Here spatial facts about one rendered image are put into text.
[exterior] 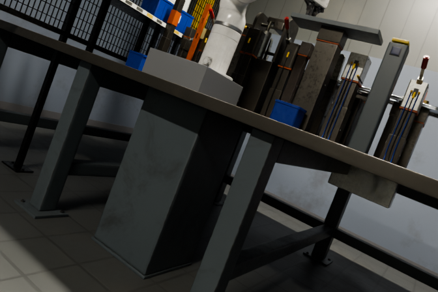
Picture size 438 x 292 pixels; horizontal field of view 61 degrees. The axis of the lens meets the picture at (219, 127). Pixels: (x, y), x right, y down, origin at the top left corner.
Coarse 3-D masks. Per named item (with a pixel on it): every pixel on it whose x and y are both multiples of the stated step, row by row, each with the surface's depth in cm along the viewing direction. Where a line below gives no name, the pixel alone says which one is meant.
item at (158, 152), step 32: (160, 96) 144; (160, 128) 142; (192, 128) 134; (224, 128) 146; (128, 160) 147; (160, 160) 139; (192, 160) 136; (224, 160) 155; (128, 192) 145; (160, 192) 137; (192, 192) 143; (128, 224) 143; (160, 224) 135; (192, 224) 151; (128, 256) 140; (160, 256) 140
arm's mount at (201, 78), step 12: (156, 60) 144; (168, 60) 141; (180, 60) 138; (156, 72) 143; (168, 72) 140; (180, 72) 137; (192, 72) 135; (204, 72) 132; (216, 72) 138; (180, 84) 137; (192, 84) 134; (204, 84) 134; (216, 84) 140; (228, 84) 147; (216, 96) 143; (228, 96) 150
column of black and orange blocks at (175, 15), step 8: (176, 0) 219; (184, 0) 220; (176, 8) 218; (176, 16) 219; (168, 24) 219; (176, 24) 221; (168, 32) 218; (160, 40) 220; (168, 40) 220; (160, 48) 219; (168, 48) 222
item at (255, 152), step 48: (0, 48) 195; (48, 48) 216; (144, 96) 182; (240, 144) 280; (288, 144) 118; (48, 192) 155; (240, 192) 111; (336, 192) 237; (384, 192) 198; (240, 240) 112; (288, 240) 169; (192, 288) 114
